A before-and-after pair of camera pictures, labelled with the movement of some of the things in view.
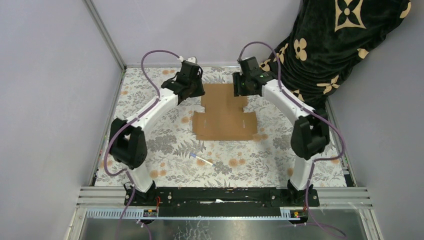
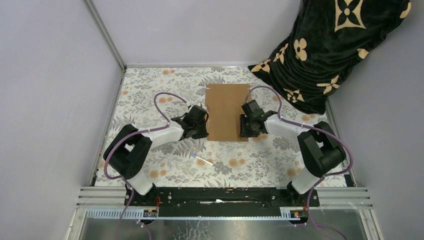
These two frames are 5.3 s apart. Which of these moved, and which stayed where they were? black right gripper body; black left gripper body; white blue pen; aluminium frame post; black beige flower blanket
Moved: black right gripper body; black left gripper body
Stayed: white blue pen; black beige flower blanket; aluminium frame post
